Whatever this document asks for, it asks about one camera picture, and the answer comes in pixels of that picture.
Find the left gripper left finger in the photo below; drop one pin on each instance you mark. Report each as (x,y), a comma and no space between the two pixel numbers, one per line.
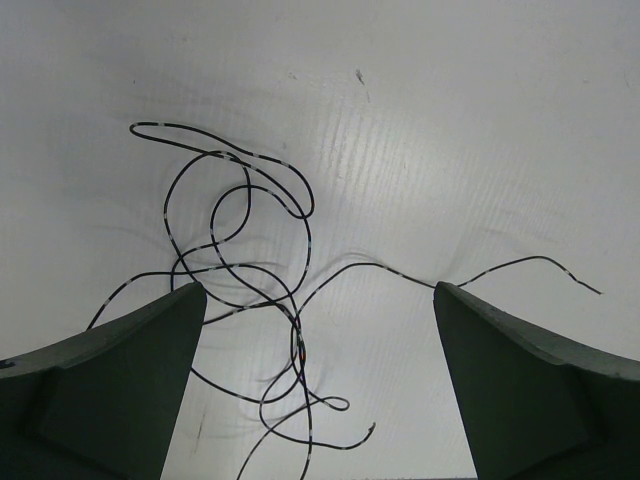
(102,404)

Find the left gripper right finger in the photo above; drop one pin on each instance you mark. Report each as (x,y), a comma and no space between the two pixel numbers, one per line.
(535,404)

